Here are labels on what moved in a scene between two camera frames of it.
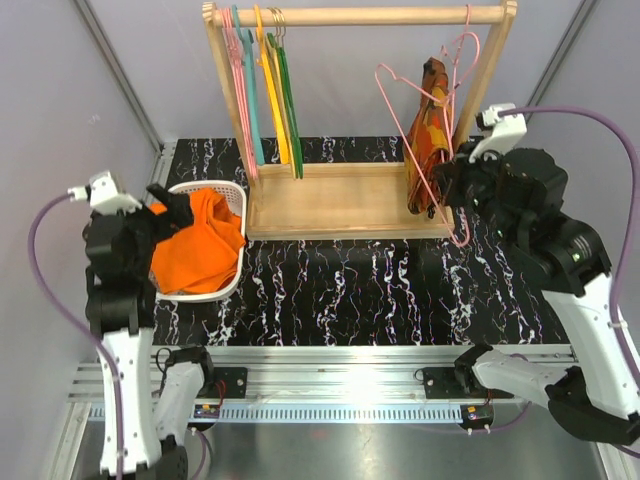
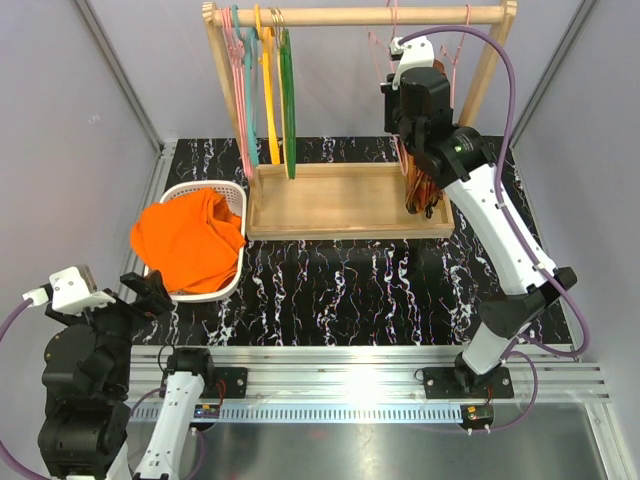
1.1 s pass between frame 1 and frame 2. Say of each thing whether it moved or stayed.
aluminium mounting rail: stayed
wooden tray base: stayed
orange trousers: stayed
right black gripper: moved
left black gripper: moved
